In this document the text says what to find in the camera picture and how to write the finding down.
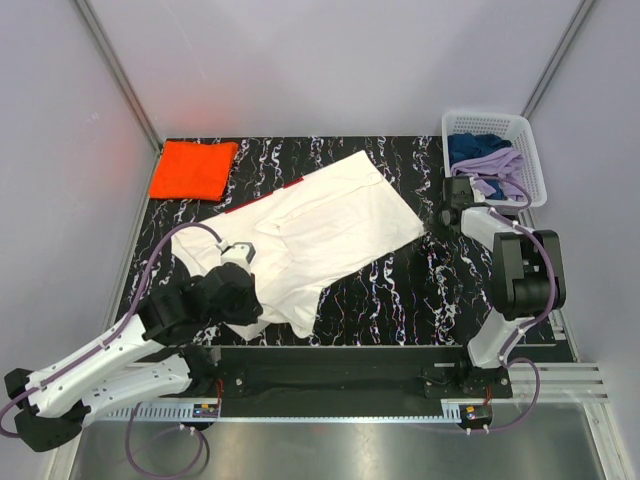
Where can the lilac t shirt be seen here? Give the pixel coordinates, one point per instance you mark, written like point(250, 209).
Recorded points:
point(497, 176)

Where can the folded orange t shirt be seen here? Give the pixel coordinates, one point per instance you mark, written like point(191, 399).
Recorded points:
point(188, 170)

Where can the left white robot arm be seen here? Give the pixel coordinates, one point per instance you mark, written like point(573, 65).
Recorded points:
point(149, 353)

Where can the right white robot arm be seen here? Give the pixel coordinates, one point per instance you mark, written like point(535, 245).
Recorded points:
point(527, 284)

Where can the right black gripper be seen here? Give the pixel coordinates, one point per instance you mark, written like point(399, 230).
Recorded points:
point(443, 205)

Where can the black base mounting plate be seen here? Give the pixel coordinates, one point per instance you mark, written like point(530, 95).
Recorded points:
point(360, 375)

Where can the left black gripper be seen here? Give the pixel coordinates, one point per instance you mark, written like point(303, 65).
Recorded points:
point(252, 311)

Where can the white t shirt red print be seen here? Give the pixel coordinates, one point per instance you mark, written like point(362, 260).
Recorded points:
point(308, 235)

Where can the slotted cable duct rail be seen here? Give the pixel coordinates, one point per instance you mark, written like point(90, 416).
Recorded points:
point(420, 411)

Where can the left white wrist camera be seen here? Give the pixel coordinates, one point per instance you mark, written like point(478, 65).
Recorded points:
point(238, 253)

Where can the dark blue t shirt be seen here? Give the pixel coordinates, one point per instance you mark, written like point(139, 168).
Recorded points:
point(473, 146)

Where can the white plastic laundry basket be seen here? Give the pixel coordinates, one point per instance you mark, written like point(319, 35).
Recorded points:
point(514, 128)

